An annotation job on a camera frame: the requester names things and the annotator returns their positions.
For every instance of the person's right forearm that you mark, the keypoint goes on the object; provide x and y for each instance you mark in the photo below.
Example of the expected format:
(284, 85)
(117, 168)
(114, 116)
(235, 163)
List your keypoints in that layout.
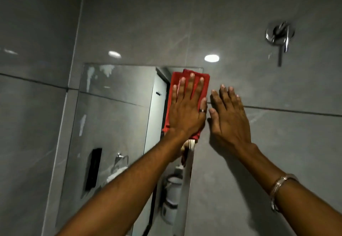
(296, 203)

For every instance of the person's right hand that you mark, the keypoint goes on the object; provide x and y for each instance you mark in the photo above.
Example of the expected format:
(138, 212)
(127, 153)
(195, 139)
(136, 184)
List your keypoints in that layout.
(229, 126)

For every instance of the person's right thumb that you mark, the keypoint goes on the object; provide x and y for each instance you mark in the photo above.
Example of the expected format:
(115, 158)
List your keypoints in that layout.
(213, 119)

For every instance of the person's left middle finger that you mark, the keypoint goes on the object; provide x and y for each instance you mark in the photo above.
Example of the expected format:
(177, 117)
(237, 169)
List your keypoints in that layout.
(190, 86)

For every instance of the red cleaning cloth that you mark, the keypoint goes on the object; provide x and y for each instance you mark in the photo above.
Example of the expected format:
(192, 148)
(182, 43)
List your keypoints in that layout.
(175, 78)

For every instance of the frameless wall mirror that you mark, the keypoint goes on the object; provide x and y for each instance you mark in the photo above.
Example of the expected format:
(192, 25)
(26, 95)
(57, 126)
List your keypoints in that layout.
(115, 126)

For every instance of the person's right little finger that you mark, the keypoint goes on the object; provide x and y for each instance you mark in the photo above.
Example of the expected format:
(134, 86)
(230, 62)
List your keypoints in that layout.
(240, 104)

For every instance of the person's left hand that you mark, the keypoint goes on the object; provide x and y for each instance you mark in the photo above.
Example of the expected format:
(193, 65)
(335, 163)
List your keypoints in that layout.
(184, 117)

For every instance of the person's left forearm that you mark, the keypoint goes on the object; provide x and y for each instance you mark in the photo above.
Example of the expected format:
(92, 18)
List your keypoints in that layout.
(128, 187)

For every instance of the person's right middle finger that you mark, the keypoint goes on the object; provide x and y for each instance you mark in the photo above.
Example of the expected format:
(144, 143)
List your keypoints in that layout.
(226, 95)

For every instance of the person's left thumb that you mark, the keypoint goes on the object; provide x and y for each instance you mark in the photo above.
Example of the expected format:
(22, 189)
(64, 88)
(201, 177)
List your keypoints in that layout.
(204, 107)

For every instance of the person's left little finger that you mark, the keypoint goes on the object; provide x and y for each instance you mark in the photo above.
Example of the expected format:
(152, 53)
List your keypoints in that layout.
(174, 95)

